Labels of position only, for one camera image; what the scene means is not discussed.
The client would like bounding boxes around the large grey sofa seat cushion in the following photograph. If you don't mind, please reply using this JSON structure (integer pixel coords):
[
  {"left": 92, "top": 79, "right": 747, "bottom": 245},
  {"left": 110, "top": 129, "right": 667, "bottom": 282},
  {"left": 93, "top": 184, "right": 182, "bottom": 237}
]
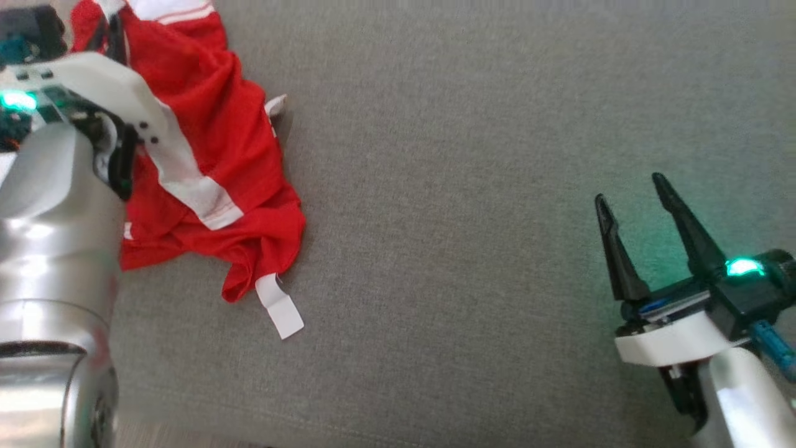
[{"left": 0, "top": 0, "right": 796, "bottom": 448}]

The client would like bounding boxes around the red and white jersey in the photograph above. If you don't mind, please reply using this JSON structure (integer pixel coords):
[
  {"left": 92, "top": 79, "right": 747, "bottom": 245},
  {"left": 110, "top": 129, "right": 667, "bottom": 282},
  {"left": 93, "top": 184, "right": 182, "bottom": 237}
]
[{"left": 70, "top": 0, "right": 307, "bottom": 340}]

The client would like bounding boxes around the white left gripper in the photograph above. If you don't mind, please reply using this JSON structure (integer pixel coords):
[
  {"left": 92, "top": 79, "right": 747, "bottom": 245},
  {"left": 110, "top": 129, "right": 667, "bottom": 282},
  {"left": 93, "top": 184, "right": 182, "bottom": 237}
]
[{"left": 0, "top": 6, "right": 170, "bottom": 201}]

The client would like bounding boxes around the blue cable at gripper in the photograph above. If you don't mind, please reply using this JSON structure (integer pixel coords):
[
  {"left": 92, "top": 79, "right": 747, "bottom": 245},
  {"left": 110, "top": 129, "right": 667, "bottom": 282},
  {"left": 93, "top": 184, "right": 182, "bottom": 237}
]
[{"left": 749, "top": 320, "right": 796, "bottom": 381}]

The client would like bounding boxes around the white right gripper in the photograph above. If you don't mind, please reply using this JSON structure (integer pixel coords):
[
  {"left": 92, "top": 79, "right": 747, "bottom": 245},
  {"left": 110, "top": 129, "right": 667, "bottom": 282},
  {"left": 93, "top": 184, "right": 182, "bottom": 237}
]
[{"left": 595, "top": 172, "right": 796, "bottom": 366}]

